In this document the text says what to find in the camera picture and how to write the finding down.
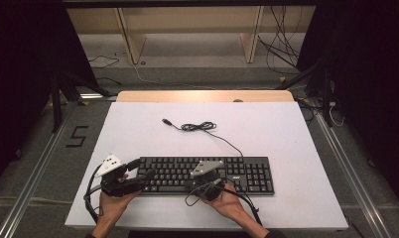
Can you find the black metal stand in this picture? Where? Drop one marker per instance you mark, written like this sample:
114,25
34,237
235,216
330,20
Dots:
57,105
326,99

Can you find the white board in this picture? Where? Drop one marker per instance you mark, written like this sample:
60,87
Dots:
220,142

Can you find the long metal floor rail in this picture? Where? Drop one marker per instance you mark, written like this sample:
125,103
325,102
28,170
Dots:
32,185
356,188

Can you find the person's left hand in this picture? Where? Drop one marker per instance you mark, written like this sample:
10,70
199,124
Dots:
111,208

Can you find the person's right hand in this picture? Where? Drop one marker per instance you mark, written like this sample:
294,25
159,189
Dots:
229,205

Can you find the short metal rail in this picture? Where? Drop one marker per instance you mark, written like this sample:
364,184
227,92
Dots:
95,96

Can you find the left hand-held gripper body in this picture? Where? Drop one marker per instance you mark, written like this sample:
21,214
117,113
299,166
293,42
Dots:
109,164

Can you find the light wooden table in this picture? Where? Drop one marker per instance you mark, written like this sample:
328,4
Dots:
187,96

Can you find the black computer keyboard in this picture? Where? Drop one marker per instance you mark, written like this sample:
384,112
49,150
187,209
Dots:
253,175

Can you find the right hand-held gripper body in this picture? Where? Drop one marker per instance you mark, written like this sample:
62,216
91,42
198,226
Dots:
205,167

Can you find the light wooden shelf unit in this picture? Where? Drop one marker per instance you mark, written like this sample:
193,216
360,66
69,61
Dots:
187,20

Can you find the dark curtain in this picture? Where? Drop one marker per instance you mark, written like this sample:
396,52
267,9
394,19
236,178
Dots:
19,82
372,82

